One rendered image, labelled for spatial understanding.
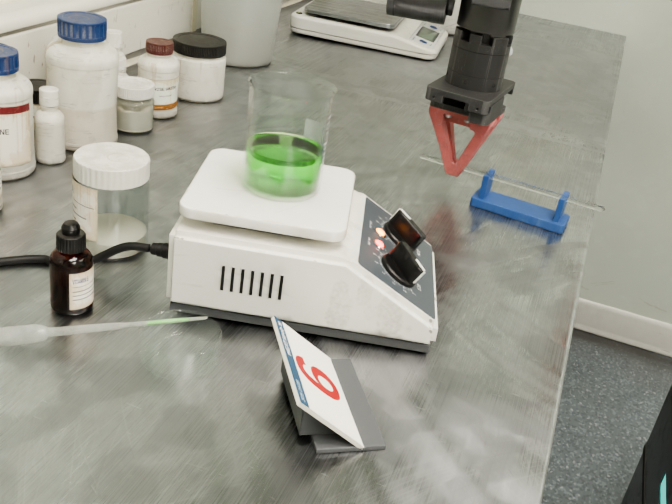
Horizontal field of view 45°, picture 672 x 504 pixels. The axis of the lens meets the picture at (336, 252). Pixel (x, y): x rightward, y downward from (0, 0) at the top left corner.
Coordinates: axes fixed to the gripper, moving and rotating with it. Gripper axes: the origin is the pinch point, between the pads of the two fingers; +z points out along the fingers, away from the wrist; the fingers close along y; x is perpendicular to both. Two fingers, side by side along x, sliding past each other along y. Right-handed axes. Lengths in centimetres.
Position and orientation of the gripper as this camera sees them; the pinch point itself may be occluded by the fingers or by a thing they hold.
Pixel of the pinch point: (454, 166)
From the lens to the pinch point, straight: 87.7
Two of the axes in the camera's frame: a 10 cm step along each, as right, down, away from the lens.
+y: -4.4, 3.7, -8.2
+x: 8.9, 3.2, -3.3
